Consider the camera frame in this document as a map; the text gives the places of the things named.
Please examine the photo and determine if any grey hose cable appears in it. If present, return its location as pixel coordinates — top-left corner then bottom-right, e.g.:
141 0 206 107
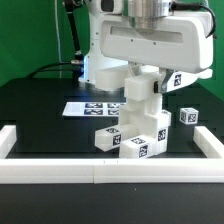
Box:
170 0 218 40

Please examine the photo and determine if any white U-shaped fence frame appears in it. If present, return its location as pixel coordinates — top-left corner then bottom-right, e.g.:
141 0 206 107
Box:
0 125 224 184

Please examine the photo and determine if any black camera stand pole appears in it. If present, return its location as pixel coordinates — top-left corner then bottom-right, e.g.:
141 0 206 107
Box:
63 0 83 60

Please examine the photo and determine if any white marker sheet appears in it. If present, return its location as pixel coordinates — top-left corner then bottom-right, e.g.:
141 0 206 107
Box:
62 102 121 117

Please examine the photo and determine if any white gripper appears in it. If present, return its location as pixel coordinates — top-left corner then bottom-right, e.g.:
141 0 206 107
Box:
100 12 213 94

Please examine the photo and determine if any white chair seat plate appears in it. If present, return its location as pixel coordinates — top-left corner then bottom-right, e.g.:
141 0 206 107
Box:
117 93 173 158

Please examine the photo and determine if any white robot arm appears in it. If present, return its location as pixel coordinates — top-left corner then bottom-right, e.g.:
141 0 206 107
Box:
85 0 216 91

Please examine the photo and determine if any black cable on table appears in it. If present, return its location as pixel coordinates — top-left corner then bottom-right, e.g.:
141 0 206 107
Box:
26 61 84 80

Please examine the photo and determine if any white chair back frame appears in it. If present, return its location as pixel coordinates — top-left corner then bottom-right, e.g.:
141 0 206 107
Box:
95 65 213 101

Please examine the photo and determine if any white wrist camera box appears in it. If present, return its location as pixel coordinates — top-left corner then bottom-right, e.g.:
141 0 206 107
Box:
90 0 123 14

